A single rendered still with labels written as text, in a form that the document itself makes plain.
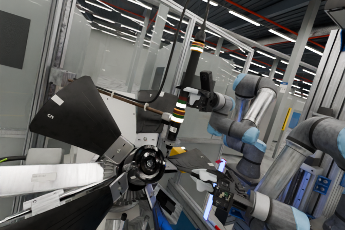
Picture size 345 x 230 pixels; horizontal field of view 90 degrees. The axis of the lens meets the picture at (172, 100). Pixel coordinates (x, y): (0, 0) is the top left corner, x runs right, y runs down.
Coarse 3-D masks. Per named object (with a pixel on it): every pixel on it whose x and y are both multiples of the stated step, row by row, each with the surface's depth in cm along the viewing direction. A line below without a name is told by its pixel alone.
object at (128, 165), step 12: (132, 156) 52; (144, 156) 54; (156, 156) 56; (120, 168) 58; (132, 168) 51; (144, 168) 52; (156, 168) 55; (132, 180) 53; (144, 180) 50; (156, 180) 52
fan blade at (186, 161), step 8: (184, 152) 79; (192, 152) 80; (200, 152) 83; (168, 160) 67; (176, 160) 68; (184, 160) 70; (192, 160) 73; (200, 160) 76; (208, 160) 79; (184, 168) 64; (192, 168) 66; (200, 168) 69; (208, 168) 72
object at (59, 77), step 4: (52, 68) 81; (56, 68) 84; (60, 68) 86; (52, 72) 81; (56, 72) 80; (60, 72) 79; (64, 72) 79; (68, 72) 81; (52, 76) 81; (56, 76) 80; (60, 76) 79; (64, 76) 80; (68, 76) 81; (72, 76) 83; (52, 80) 81; (56, 80) 80; (60, 80) 79; (64, 80) 80; (56, 84) 80; (60, 84) 79; (64, 84) 81
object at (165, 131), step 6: (162, 114) 63; (168, 114) 62; (162, 120) 62; (168, 120) 62; (168, 126) 62; (162, 132) 63; (168, 132) 64; (162, 138) 62; (168, 144) 60; (174, 144) 60
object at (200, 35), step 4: (204, 24) 58; (200, 28) 58; (204, 28) 58; (200, 32) 57; (204, 32) 58; (196, 36) 58; (200, 36) 57; (204, 36) 58; (196, 40) 61; (200, 40) 61; (204, 40) 58; (172, 124) 61; (176, 124) 61; (180, 124) 62; (172, 128) 61; (176, 128) 61; (172, 132) 61; (176, 132) 61; (168, 136) 62; (172, 136) 61; (176, 136) 62; (172, 140) 61; (168, 148) 62
